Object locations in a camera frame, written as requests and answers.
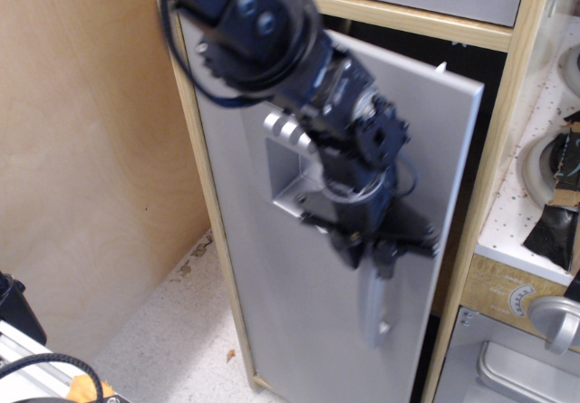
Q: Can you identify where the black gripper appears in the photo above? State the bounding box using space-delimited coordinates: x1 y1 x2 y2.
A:
299 188 439 280

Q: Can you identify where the silver fridge door handle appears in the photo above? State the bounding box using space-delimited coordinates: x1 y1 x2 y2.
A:
357 257 391 350

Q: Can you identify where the silver fridge door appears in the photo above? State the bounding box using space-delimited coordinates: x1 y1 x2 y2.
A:
197 33 484 402

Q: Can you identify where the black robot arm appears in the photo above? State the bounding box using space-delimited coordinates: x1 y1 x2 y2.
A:
160 0 439 279

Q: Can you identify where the silver ice dispenser panel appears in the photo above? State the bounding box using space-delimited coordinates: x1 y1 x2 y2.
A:
241 103 324 218

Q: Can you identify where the wooden toy kitchen cabinet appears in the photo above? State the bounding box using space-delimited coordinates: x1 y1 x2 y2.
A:
169 0 547 401

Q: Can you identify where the silver oven door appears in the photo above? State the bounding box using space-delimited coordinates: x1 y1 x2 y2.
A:
434 307 579 402

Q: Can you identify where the white speckled stove top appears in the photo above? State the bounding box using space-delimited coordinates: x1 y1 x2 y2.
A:
475 0 579 285

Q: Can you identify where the silver oven knob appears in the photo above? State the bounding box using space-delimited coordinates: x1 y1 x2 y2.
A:
528 296 579 355

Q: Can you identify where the orange tape piece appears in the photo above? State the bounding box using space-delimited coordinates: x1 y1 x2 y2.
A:
66 375 97 402

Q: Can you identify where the silver oven door handle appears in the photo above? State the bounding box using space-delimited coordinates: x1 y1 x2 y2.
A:
477 341 579 402

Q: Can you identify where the aluminium frame rail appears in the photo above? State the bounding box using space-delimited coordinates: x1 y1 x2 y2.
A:
0 319 82 403

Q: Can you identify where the black braided cable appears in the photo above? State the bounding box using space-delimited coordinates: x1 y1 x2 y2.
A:
0 352 105 403

